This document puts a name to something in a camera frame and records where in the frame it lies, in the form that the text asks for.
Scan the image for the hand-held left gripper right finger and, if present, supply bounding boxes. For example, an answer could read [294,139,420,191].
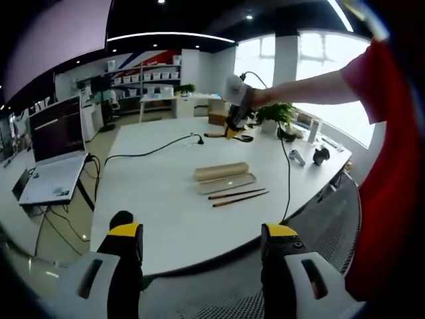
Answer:
[261,223,348,319]

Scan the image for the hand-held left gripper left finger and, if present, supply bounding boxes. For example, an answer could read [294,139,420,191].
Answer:
[49,222,144,319]

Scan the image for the beige cutlery case base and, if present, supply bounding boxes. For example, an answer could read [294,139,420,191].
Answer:
[193,161,250,182]

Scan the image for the beige cutlery case lid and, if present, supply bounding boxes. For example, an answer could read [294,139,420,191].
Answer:
[195,171,258,196]

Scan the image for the wooden chopstick utensil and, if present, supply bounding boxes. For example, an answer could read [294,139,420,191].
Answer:
[212,191,270,208]
[208,187,269,201]

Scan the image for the brown cardboard box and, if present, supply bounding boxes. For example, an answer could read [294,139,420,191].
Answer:
[208,109,230,127]

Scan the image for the large bright window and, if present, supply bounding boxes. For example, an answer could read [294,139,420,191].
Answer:
[233,35,277,98]
[294,29,373,150]

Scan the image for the potted green plant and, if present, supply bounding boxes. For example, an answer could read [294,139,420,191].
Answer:
[254,102,297,134]

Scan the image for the black computer mouse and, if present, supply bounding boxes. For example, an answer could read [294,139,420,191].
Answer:
[111,210,136,231]

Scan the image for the small green plant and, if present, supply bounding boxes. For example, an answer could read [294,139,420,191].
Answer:
[173,83,197,96]

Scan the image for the white counter table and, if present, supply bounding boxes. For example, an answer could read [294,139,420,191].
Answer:
[140,92,234,124]

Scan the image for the white handheld controller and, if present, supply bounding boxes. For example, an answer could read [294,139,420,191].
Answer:
[288,150,307,166]

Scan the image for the grey mesh office chair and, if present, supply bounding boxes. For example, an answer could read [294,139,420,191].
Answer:
[142,172,362,319]

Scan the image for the white rectangular carton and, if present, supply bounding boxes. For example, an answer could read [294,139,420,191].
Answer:
[306,119,323,144]

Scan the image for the shelves with white bins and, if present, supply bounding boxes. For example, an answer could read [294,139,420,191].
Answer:
[105,54,183,101]

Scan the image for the ceiling light strip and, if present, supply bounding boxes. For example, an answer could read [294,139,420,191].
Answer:
[107,31,236,43]

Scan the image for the white laptop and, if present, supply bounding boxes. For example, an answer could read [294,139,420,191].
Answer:
[18,95,90,207]

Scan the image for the white cabinet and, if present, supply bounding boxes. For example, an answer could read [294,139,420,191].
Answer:
[80,98,104,141]

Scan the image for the person's red shirt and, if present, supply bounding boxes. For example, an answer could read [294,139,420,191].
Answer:
[341,39,423,302]

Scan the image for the black power cable with plug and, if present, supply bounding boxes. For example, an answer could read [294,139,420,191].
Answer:
[104,132,206,167]

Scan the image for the black laptop cables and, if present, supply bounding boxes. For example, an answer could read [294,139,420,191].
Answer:
[33,154,101,259]

